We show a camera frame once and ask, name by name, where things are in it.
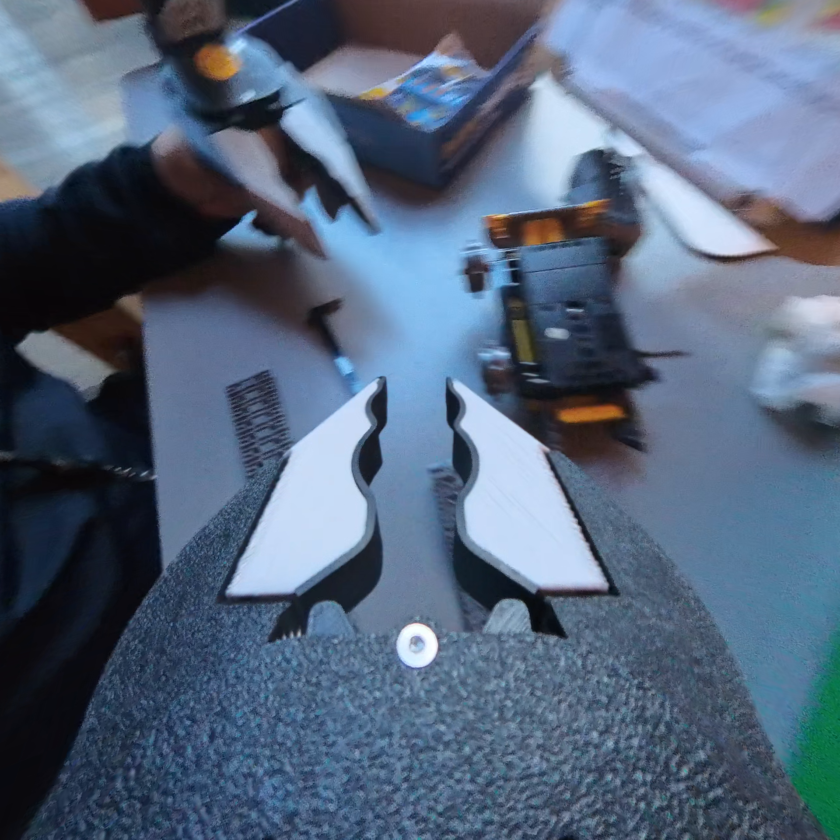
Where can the instruction sheet on stand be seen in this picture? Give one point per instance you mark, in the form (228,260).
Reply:
(689,85)

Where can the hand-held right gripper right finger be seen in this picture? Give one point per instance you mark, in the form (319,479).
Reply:
(531,518)

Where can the crumpled white tissue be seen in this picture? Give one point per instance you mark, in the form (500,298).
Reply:
(800,361)

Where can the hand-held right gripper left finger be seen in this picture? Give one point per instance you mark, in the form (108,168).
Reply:
(308,518)

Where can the grey cardboard box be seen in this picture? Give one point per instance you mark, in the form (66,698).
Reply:
(394,144)

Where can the person's left hand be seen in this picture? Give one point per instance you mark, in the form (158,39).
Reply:
(190,177)

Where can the robot kit instruction booklet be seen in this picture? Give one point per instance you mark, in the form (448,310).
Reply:
(426,85)

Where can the flat grey track strip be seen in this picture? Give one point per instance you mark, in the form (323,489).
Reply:
(259,420)

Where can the wooden partition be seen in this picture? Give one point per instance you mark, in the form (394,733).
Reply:
(98,334)

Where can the person's left forearm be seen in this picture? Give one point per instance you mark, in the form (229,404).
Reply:
(98,236)

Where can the green plastic bin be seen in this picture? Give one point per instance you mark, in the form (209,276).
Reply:
(820,754)

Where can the yellow black toy car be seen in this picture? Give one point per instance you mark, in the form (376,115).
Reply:
(571,315)

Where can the grey track strip right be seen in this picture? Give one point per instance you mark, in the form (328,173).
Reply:
(446,492)

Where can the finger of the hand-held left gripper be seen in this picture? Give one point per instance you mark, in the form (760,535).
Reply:
(275,210)
(334,157)

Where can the person's upper body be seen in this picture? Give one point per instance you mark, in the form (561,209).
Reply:
(65,525)

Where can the grey building block assembly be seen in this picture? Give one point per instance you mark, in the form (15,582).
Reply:
(604,190)

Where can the long black perforated beam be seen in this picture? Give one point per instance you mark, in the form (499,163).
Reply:
(331,341)

